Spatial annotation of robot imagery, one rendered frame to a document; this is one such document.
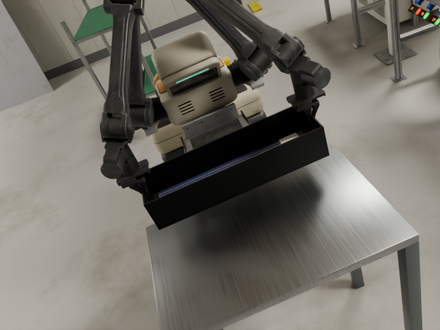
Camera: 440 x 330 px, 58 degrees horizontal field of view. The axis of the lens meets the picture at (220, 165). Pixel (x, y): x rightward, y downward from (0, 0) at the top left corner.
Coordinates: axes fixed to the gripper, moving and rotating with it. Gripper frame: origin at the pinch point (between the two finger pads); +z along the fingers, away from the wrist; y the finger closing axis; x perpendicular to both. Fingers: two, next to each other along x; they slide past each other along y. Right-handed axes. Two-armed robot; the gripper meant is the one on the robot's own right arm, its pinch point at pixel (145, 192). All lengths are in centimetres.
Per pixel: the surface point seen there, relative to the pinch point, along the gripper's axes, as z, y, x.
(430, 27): 61, 195, 133
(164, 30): 83, 33, 464
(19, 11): -6, -130, 484
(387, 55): 90, 185, 172
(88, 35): -3, -25, 217
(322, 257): 16, 39, -37
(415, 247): 20, 62, -42
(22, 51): 31, -142, 440
